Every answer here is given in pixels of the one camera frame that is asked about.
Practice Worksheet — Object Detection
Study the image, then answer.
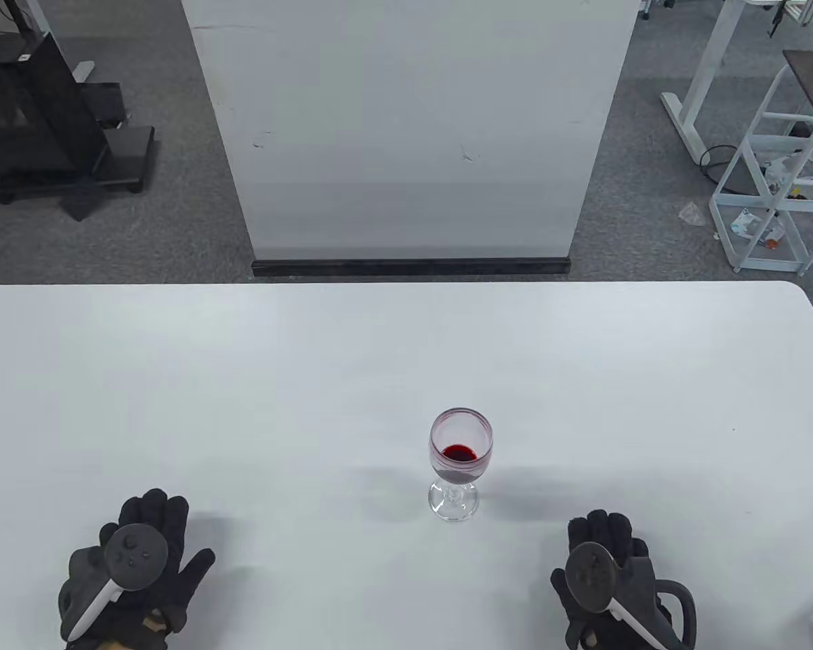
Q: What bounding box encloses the crumpled white packaging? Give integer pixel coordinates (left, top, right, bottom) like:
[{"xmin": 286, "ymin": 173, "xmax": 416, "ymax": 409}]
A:
[
  {"xmin": 730, "ymin": 209, "xmax": 787, "ymax": 248},
  {"xmin": 762, "ymin": 152, "xmax": 813, "ymax": 195}
]

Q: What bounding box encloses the black cable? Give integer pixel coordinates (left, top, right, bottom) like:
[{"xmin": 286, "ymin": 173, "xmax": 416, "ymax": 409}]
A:
[{"xmin": 699, "ymin": 144, "xmax": 743, "ymax": 183}]

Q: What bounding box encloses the person's right hand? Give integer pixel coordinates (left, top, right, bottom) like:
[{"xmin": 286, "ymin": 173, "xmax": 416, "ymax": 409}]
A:
[{"xmin": 551, "ymin": 511, "xmax": 671, "ymax": 650}]

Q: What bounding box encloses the white metal step rack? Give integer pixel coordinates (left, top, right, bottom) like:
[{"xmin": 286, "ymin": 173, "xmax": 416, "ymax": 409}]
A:
[{"xmin": 709, "ymin": 64, "xmax": 813, "ymax": 275}]

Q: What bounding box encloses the white desk leg frame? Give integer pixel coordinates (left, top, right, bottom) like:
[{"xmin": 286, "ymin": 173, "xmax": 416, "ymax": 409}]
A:
[{"xmin": 661, "ymin": 0, "xmax": 753, "ymax": 163}]

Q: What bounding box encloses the person's left hand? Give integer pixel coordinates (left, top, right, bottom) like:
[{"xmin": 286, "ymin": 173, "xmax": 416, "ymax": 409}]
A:
[{"xmin": 59, "ymin": 489, "xmax": 216, "ymax": 650}]

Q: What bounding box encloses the black computer tower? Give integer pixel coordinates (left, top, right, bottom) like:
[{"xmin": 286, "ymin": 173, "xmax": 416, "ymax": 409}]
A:
[{"xmin": 0, "ymin": 32, "xmax": 107, "ymax": 183}]

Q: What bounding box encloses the black screen base bar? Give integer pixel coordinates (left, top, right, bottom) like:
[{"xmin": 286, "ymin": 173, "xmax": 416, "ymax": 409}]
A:
[{"xmin": 251, "ymin": 256, "xmax": 571, "ymax": 278}]

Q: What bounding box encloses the white partition screen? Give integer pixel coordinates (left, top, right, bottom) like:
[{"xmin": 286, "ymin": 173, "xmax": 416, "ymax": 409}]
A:
[{"xmin": 180, "ymin": 0, "xmax": 641, "ymax": 261}]

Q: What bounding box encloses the small black box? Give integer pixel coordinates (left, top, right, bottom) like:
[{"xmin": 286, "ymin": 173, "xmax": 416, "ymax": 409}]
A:
[{"xmin": 83, "ymin": 83, "xmax": 131, "ymax": 127}]

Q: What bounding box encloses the clear wine glass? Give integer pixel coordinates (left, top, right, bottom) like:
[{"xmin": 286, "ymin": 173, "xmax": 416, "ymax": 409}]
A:
[{"xmin": 428, "ymin": 408, "xmax": 494, "ymax": 521}]

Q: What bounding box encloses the black wheeled platform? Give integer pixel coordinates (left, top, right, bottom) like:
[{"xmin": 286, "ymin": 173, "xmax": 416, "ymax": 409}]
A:
[{"xmin": 0, "ymin": 125, "xmax": 157, "ymax": 205}]

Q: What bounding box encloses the dark grey white controller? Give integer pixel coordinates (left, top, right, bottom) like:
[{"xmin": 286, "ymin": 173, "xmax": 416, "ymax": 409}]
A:
[
  {"xmin": 565, "ymin": 542, "xmax": 654, "ymax": 650},
  {"xmin": 66, "ymin": 523, "xmax": 169, "ymax": 643}
]

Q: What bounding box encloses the white table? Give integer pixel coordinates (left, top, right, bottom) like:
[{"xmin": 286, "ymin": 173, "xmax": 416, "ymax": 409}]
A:
[{"xmin": 0, "ymin": 281, "xmax": 813, "ymax": 650}]

